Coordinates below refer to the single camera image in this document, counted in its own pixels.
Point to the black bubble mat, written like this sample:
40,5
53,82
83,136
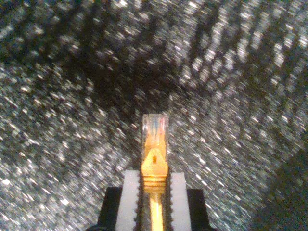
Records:
72,96

